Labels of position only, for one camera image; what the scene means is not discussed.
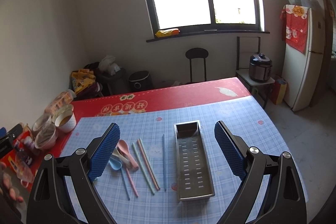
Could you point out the pink plastic spoon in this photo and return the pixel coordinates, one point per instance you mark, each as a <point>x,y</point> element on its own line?
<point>124,149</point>

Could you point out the blue plaid table mat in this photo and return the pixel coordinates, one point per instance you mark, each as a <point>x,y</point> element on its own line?
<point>243,116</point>

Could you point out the black round stool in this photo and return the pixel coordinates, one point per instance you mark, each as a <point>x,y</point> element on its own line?
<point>197,53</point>

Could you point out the white ribbed bowl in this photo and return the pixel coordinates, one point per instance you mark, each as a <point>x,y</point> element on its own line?
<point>65,121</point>

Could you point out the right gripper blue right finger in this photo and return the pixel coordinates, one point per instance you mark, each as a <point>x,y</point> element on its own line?
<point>234,150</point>

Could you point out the person's left hand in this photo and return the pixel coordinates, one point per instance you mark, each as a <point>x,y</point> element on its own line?
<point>7,187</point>

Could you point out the packaged snack box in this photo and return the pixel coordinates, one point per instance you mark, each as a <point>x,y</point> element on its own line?
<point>64,98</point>

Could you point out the red printed tablecloth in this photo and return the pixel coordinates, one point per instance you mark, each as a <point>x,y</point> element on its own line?
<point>162,99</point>

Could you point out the silver rice cooker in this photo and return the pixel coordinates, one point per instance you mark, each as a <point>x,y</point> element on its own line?
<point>260,67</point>

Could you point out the yellow packet on windowsill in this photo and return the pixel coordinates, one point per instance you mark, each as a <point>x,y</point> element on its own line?
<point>167,32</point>

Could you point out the blue chopstick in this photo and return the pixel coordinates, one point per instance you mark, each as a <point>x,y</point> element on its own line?
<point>164,163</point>

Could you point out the beige plastic spoon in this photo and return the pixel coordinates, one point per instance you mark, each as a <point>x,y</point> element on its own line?
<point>123,159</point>

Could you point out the white refrigerator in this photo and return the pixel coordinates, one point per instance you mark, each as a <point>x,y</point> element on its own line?
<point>301,70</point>

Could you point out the white plastic bag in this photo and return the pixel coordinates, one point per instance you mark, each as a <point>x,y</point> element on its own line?
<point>108,65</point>

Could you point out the blue plastic spoon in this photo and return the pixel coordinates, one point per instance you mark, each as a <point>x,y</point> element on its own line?
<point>117,166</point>

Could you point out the pink chopstick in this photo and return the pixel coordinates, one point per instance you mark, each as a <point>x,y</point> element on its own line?
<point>147,162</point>
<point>131,182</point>

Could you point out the black air fryer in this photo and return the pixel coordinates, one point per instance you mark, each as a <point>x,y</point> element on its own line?
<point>140,81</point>

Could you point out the stainless steel utensil tray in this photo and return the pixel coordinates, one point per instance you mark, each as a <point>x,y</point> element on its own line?
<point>194,180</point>

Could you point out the green chopstick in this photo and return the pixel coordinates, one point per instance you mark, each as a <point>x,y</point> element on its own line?
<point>142,169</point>

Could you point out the yellow snack bags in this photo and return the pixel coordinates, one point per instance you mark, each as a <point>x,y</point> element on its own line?
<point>82,79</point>

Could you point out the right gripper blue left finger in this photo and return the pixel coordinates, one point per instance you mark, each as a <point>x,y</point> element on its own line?
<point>100,150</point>

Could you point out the red cloth on refrigerator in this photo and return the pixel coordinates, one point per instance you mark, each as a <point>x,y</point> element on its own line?
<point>295,26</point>

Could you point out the glass bowl with lid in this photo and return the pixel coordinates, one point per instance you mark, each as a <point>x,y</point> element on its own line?
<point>44,132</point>

